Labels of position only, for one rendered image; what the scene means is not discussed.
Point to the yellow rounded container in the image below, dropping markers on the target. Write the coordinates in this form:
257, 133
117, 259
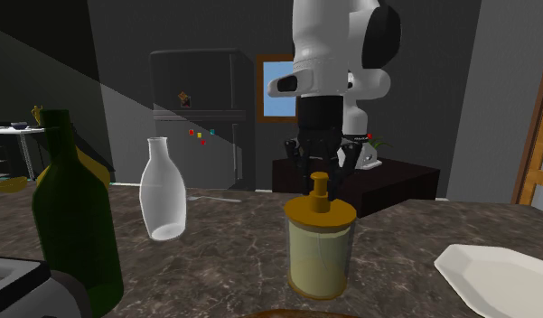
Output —
97, 169

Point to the grey toaster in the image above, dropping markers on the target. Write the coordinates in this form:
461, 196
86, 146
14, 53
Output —
29, 293

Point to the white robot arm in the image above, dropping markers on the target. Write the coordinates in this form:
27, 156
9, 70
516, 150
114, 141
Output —
324, 39

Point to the clear glass bottle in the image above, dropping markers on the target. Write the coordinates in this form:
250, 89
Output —
163, 193

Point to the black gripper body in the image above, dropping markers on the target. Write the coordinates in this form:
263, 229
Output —
320, 116

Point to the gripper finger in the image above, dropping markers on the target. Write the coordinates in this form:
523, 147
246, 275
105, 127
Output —
302, 165
341, 169

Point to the dark grey fridge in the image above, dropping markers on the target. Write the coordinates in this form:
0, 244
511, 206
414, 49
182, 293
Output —
200, 114

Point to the wood-framed window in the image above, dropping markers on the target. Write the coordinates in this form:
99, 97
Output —
277, 99

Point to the yellow spoon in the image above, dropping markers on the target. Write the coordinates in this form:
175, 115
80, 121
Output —
9, 185

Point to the dark green bottle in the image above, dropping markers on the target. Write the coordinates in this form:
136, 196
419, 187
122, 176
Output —
77, 220

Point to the white table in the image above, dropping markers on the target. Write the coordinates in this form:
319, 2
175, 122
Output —
15, 132

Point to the wooden door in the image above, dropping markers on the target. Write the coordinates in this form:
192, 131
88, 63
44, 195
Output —
535, 145

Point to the yellow-lidded soap dispenser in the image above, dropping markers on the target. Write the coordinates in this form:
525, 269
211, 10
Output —
319, 255

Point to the green plant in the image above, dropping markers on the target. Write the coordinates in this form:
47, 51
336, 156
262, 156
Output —
381, 143

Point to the silver fork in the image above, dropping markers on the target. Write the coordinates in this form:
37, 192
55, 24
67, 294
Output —
218, 199

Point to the white plate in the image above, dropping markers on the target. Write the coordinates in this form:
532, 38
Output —
500, 277

